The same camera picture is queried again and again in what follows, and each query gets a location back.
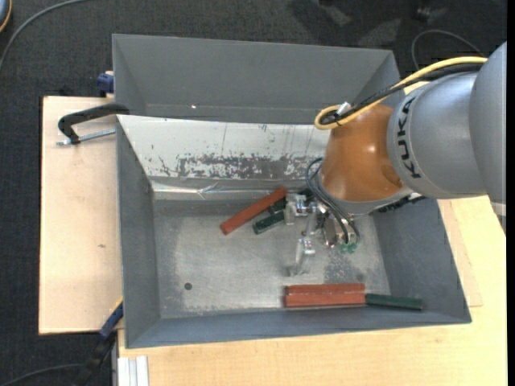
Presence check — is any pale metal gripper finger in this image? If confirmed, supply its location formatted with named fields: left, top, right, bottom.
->
left=284, top=194, right=311, bottom=226
left=289, top=237, right=316, bottom=277

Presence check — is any dark green flat block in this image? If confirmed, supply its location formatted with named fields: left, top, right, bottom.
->
left=252, top=199, right=289, bottom=236
left=365, top=293, right=424, bottom=311

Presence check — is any red-brown flat block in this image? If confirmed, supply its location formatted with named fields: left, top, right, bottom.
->
left=282, top=293, right=366, bottom=309
left=285, top=282, right=367, bottom=296
left=220, top=187, right=289, bottom=236

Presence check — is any grey metal bin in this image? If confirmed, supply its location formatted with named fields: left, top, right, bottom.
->
left=111, top=33, right=472, bottom=350

